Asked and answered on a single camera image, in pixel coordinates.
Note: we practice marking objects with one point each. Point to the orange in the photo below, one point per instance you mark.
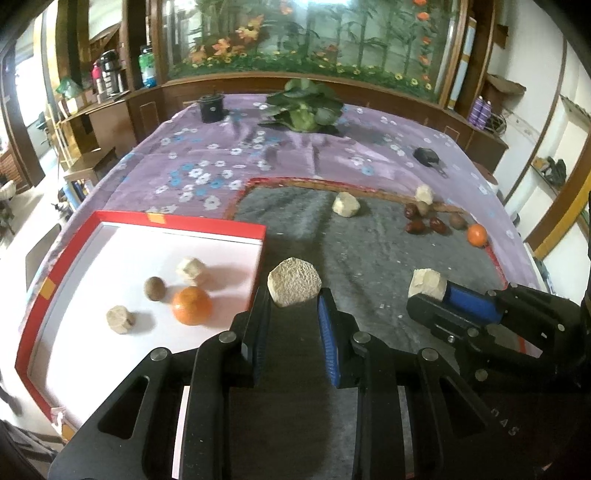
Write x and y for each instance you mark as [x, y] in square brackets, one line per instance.
[477, 234]
[192, 305]

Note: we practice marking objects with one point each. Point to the glass tank with artificial flowers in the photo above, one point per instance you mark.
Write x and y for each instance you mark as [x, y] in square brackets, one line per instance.
[314, 37]

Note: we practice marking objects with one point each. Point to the purple can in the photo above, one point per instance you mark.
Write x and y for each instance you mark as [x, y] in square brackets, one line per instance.
[475, 111]
[486, 113]

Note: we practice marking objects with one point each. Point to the black round jar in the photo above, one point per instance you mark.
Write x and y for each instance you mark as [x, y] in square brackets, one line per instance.
[211, 108]

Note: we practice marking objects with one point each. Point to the green bag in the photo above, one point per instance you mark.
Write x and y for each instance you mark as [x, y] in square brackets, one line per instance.
[70, 87]

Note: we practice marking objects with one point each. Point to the small black key fob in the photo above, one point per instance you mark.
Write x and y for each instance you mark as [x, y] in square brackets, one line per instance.
[427, 157]

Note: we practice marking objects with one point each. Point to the red box with white inside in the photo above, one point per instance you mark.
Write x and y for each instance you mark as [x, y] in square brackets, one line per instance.
[115, 258]

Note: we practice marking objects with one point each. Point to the white framed board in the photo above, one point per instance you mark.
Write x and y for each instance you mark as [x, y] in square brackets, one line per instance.
[463, 64]

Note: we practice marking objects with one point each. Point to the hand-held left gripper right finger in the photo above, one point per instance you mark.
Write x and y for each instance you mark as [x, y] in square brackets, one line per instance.
[327, 337]

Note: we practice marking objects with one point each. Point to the dark object on shelf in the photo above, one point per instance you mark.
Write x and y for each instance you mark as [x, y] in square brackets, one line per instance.
[556, 170]

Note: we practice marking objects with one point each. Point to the brown round fruit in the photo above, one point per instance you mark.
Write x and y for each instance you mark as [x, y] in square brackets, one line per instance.
[153, 288]

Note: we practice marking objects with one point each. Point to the grey mat with red border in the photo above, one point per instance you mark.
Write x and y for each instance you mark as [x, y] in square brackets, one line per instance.
[369, 258]

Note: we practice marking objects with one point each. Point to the green plastic bottle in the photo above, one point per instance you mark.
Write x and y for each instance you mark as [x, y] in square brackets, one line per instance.
[147, 67]

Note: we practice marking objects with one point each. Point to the purple floral tablecloth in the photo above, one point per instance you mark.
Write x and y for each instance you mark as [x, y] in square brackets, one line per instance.
[207, 152]

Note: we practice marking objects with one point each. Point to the wooden cabinet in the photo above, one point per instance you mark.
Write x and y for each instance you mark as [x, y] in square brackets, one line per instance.
[138, 115]

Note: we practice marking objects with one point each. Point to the green leafy vegetable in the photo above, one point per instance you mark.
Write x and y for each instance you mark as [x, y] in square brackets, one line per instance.
[302, 108]

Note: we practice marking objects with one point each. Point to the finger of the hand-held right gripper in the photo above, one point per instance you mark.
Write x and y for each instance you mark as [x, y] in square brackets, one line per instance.
[434, 314]
[471, 302]

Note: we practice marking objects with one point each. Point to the cardboard box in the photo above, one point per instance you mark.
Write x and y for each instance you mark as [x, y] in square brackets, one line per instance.
[505, 84]

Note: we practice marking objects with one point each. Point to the pink bottle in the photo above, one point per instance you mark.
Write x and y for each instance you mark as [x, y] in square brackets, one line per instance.
[96, 83]

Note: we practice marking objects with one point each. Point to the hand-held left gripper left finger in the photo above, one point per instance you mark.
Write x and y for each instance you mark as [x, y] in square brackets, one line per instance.
[261, 323]

